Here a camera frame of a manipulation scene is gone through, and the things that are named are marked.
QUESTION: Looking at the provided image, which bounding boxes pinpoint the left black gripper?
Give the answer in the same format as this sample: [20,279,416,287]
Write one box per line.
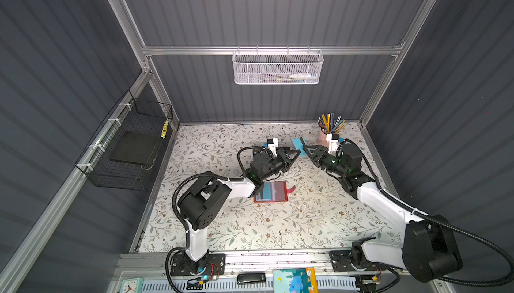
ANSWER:
[258,149,298,184]

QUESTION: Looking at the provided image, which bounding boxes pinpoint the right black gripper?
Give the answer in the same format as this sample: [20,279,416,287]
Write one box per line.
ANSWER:
[303,145,347,179]

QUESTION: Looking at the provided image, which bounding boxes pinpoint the light blue credit card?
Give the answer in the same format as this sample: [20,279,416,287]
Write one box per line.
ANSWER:
[293,137,307,157]
[255,183,273,202]

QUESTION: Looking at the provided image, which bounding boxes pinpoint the red card holder wallet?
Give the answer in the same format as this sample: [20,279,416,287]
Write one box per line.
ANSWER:
[254,181,296,203]

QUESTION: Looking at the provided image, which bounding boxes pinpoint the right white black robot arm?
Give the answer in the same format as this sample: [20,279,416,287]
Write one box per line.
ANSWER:
[302,140,463,283]

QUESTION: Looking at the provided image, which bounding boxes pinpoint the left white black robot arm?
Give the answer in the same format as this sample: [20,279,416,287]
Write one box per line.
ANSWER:
[172,146,301,262]

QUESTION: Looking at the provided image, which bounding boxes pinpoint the pink pen cup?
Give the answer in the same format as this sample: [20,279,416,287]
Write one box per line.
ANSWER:
[317,131,328,147]

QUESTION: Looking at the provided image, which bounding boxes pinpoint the pens in pink cup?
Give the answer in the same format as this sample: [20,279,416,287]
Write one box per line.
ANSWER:
[317,112,347,134]

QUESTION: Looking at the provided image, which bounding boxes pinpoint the markers in white basket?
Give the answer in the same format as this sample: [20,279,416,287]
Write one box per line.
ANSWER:
[261,72,319,83]

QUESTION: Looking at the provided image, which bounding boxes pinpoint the colourful picture book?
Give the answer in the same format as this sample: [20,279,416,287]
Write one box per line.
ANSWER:
[273,268,319,293]

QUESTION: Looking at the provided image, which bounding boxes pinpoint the black stapler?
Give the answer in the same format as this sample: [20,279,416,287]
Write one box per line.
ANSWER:
[236,272,266,285]

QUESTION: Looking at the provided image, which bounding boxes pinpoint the yellow tag on basket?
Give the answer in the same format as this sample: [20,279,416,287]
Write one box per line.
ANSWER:
[160,119,169,139]

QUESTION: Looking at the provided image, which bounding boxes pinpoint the black pad in basket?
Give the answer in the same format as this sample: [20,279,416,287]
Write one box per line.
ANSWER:
[109,131,161,165]

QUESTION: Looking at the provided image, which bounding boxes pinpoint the small teal clock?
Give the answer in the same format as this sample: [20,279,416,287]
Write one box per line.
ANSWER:
[119,278,144,293]

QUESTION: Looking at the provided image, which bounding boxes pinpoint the white wire mesh basket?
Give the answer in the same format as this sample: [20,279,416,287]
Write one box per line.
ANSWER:
[232,49,324,85]

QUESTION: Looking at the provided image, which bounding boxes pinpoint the left black corrugated cable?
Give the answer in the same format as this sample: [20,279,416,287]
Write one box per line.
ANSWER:
[165,145,266,293]

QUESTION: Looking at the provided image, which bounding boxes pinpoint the black corrugated cable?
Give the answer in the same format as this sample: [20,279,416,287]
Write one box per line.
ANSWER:
[345,138,514,288]
[165,145,266,293]

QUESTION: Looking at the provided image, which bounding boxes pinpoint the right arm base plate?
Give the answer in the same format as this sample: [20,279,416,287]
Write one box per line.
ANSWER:
[329,249,385,272]

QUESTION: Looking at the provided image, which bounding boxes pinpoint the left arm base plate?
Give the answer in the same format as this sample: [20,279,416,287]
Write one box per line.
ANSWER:
[169,252,226,276]

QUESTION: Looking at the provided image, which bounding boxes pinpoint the right black corrugated cable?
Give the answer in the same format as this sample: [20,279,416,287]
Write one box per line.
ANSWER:
[345,138,514,288]

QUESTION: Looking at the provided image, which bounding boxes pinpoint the black wire wall basket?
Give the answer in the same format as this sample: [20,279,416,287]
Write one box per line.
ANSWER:
[76,93,173,191]

